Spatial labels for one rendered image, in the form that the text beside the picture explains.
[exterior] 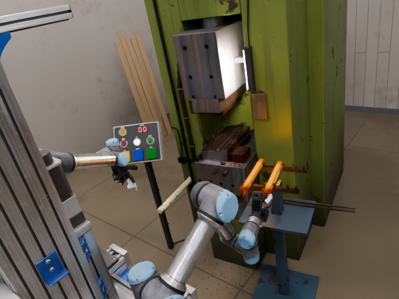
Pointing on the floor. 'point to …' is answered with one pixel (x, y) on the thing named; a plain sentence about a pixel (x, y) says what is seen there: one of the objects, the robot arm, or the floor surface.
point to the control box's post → (158, 203)
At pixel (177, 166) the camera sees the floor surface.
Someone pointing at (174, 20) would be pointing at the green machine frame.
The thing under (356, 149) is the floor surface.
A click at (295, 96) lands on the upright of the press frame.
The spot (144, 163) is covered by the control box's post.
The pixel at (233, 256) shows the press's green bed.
